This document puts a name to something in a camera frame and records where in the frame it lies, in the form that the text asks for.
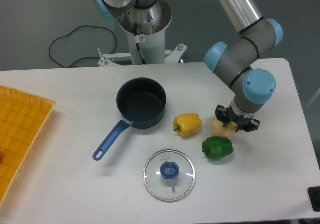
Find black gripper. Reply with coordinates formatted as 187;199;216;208
215;105;261;133

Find pale bread piece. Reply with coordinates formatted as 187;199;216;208
211;115;237;139

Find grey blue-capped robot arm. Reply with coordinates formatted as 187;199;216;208
93;0;284;132

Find green bell pepper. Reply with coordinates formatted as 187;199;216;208
202;136;234;159

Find yellow bell pepper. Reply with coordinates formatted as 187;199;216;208
173;113;202;137

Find glass lid with blue knob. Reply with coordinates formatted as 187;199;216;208
143;149;196;203

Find black object at table corner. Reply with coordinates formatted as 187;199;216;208
307;186;320;212

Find yellow woven basket tray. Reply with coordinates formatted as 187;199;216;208
0;85;56;202

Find dark saucepan with blue handle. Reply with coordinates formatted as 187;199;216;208
92;77;167;161

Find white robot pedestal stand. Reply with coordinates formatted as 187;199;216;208
98;0;188;66

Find black cable on floor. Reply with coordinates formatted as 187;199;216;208
48;25;118;68

